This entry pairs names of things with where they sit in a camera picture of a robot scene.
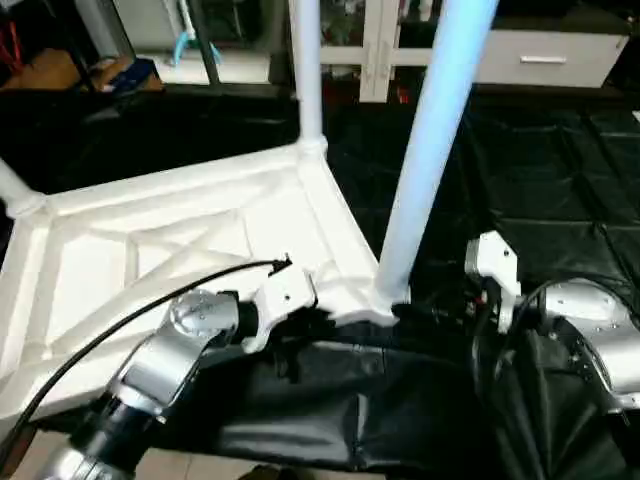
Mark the cardboard box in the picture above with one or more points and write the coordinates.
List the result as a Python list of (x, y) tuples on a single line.
[(45, 72)]

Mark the white plastic table top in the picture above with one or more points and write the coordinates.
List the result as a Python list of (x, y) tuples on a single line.
[(150, 230)]

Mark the small blue box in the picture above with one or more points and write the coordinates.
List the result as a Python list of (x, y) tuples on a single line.
[(130, 75)]

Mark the black work mat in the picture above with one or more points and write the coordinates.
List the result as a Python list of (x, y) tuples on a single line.
[(540, 170)]

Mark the white drawer cabinet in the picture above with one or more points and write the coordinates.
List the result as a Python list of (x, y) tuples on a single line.
[(550, 58), (360, 45)]

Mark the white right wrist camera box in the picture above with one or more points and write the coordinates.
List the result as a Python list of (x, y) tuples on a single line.
[(492, 270)]

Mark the light blue hanger hook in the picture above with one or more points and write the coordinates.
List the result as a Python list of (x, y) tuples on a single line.
[(185, 40)]

